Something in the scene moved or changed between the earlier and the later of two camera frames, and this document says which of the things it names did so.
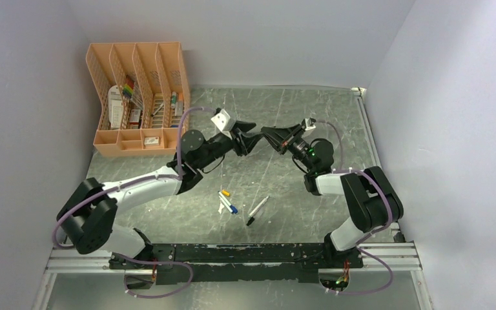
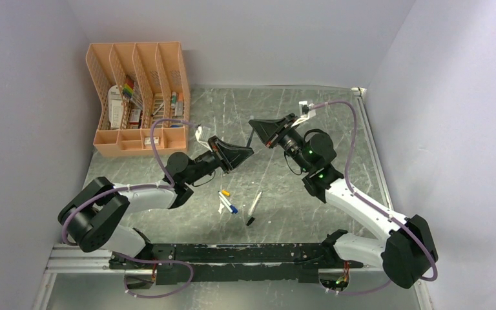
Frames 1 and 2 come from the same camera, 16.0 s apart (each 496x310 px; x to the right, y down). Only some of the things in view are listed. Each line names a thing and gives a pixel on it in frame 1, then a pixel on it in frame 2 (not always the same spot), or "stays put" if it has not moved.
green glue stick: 173,100 stays put
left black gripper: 247,144 -> 230,155
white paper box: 115,106 stays put
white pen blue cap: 234,208 stays put
